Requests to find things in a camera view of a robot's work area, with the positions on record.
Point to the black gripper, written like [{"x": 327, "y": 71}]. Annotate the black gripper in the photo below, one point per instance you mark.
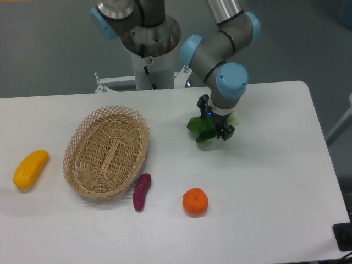
[{"x": 217, "y": 117}]

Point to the green bok choy vegetable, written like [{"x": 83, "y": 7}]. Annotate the green bok choy vegetable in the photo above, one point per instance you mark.
[{"x": 206, "y": 130}]

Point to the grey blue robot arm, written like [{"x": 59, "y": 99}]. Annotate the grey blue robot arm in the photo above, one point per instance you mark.
[{"x": 151, "y": 36}]

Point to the orange tangerine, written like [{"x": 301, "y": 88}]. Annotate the orange tangerine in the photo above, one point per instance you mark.
[{"x": 195, "y": 202}]

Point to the purple sweet potato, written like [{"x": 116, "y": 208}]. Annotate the purple sweet potato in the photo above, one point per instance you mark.
[{"x": 140, "y": 191}]

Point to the woven wicker basket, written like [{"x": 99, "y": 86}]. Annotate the woven wicker basket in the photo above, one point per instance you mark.
[{"x": 106, "y": 152}]

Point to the black box at table edge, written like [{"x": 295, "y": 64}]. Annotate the black box at table edge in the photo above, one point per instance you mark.
[{"x": 342, "y": 233}]

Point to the yellow mango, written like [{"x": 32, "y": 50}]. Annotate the yellow mango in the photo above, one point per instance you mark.
[{"x": 29, "y": 169}]

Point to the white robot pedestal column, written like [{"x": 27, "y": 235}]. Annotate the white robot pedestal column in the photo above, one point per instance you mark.
[{"x": 153, "y": 72}]

